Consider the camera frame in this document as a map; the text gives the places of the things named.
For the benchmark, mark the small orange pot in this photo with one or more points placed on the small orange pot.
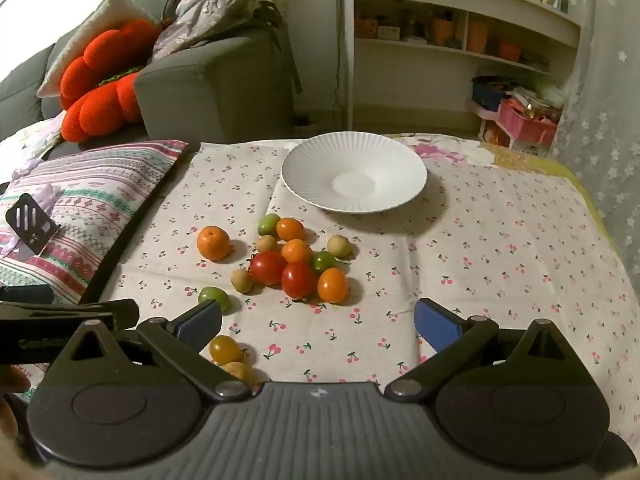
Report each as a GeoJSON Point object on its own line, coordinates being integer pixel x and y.
{"type": "Point", "coordinates": [510, 51]}

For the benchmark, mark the beige cushion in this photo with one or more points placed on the beige cushion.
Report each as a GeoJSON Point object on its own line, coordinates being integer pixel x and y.
{"type": "Point", "coordinates": [100, 15]}

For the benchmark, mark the tan longan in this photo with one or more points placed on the tan longan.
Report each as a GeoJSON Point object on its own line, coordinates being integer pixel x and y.
{"type": "Point", "coordinates": [242, 280]}
{"type": "Point", "coordinates": [239, 371]}
{"type": "Point", "coordinates": [266, 244]}
{"type": "Point", "coordinates": [338, 246]}

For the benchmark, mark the orange mandarin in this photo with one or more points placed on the orange mandarin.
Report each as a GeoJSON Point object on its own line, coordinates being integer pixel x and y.
{"type": "Point", "coordinates": [297, 251]}
{"type": "Point", "coordinates": [213, 243]}

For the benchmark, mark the yellow cherry tomato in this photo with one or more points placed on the yellow cherry tomato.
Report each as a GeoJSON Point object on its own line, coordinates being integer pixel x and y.
{"type": "Point", "coordinates": [225, 349]}

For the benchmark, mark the person's left hand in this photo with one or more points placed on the person's left hand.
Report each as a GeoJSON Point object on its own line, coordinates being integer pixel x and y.
{"type": "Point", "coordinates": [12, 380]}

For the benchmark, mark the red cherry tomato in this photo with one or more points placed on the red cherry tomato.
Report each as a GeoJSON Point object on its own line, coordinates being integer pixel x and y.
{"type": "Point", "coordinates": [268, 267]}
{"type": "Point", "coordinates": [299, 280]}

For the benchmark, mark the cherry print cloth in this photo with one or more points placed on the cherry print cloth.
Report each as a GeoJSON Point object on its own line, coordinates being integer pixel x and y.
{"type": "Point", "coordinates": [475, 260]}

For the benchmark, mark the small white box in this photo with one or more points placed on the small white box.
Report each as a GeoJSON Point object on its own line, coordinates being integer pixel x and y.
{"type": "Point", "coordinates": [389, 32]}

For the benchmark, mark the striped patterned pillow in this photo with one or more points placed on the striped patterned pillow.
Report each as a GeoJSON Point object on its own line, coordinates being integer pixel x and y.
{"type": "Point", "coordinates": [100, 200]}

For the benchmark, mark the orange cup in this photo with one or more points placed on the orange cup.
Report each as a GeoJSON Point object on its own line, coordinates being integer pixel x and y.
{"type": "Point", "coordinates": [442, 30]}
{"type": "Point", "coordinates": [478, 35]}

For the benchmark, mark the pile of packets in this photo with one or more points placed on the pile of packets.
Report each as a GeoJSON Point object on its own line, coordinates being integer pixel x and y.
{"type": "Point", "coordinates": [542, 97]}

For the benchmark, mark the red flower cushion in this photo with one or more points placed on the red flower cushion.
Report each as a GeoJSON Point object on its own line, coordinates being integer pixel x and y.
{"type": "Point", "coordinates": [100, 105]}

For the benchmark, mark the orange cherry tomato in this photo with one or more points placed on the orange cherry tomato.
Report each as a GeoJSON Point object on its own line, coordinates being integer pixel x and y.
{"type": "Point", "coordinates": [332, 285]}
{"type": "Point", "coordinates": [290, 229]}

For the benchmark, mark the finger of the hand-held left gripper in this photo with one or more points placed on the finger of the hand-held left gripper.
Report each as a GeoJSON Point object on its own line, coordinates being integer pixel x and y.
{"type": "Point", "coordinates": [50, 315]}
{"type": "Point", "coordinates": [27, 294]}

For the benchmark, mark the orange patterned box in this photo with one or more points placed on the orange patterned box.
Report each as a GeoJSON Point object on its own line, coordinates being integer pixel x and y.
{"type": "Point", "coordinates": [365, 27]}

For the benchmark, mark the black slotted tool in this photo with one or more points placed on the black slotted tool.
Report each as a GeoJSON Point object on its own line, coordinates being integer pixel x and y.
{"type": "Point", "coordinates": [27, 222]}

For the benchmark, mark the white flower lace curtain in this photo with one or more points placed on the white flower lace curtain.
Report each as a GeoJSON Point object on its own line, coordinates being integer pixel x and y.
{"type": "Point", "coordinates": [600, 135]}

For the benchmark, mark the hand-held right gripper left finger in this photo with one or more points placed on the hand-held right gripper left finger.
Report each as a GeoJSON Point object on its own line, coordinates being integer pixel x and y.
{"type": "Point", "coordinates": [200, 322]}

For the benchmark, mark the white bookshelf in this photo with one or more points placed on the white bookshelf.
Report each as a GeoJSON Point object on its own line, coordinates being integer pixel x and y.
{"type": "Point", "coordinates": [400, 60]}

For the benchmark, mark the grey jacket on sofa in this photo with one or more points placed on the grey jacket on sofa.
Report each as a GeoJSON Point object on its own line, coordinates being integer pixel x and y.
{"type": "Point", "coordinates": [210, 0]}

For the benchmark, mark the white ribbed plate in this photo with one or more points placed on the white ribbed plate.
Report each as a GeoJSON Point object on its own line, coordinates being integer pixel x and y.
{"type": "Point", "coordinates": [350, 175]}

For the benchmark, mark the orange printed box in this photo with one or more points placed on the orange printed box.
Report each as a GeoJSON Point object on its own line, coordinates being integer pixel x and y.
{"type": "Point", "coordinates": [495, 135]}

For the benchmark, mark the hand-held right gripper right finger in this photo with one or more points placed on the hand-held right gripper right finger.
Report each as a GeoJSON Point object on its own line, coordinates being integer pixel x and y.
{"type": "Point", "coordinates": [437, 327]}

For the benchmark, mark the pink basket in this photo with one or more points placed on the pink basket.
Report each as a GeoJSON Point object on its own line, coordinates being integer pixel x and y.
{"type": "Point", "coordinates": [525, 127]}

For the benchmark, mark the grey sofa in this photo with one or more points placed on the grey sofa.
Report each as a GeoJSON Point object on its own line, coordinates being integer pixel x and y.
{"type": "Point", "coordinates": [210, 90]}

